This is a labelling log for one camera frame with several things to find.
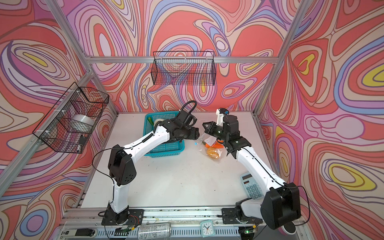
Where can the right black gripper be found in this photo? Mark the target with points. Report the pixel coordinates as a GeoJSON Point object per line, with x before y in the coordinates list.
{"type": "Point", "coordinates": [210, 130]}

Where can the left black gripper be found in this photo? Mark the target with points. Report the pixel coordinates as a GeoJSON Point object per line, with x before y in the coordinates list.
{"type": "Point", "coordinates": [195, 134]}

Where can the clear zip top bag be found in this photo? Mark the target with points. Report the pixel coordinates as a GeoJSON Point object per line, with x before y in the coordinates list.
{"type": "Point", "coordinates": [201, 142]}

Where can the brown potato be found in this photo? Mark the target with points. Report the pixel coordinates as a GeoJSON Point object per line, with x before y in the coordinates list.
{"type": "Point", "coordinates": [214, 153]}

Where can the green lettuce leaf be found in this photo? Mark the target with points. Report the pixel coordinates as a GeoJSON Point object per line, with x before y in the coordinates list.
{"type": "Point", "coordinates": [157, 121]}

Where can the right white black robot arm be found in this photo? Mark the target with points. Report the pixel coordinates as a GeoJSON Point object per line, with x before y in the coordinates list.
{"type": "Point", "coordinates": [280, 203]}

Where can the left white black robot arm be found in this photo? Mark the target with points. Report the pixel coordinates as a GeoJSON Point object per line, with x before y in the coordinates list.
{"type": "Point", "coordinates": [123, 159]}

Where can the teal calculator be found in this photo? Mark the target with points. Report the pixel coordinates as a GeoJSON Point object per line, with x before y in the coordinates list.
{"type": "Point", "coordinates": [251, 186]}

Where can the small teal alarm clock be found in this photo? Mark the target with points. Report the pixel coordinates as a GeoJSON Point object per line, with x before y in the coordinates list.
{"type": "Point", "coordinates": [207, 228]}

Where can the silver drink can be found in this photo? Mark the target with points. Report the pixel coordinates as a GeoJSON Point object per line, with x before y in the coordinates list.
{"type": "Point", "coordinates": [155, 232]}

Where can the black power strip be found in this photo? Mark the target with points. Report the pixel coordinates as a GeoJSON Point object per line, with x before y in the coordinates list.
{"type": "Point", "coordinates": [78, 233]}

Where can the back black wire basket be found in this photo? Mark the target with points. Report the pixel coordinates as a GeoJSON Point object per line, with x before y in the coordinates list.
{"type": "Point", "coordinates": [191, 68]}

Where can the black wire basket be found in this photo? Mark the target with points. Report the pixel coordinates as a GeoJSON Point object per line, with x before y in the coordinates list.
{"type": "Point", "coordinates": [191, 68]}
{"type": "Point", "coordinates": [76, 100]}

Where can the left black wire basket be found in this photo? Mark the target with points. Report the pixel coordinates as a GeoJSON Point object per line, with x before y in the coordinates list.
{"type": "Point", "coordinates": [76, 100]}

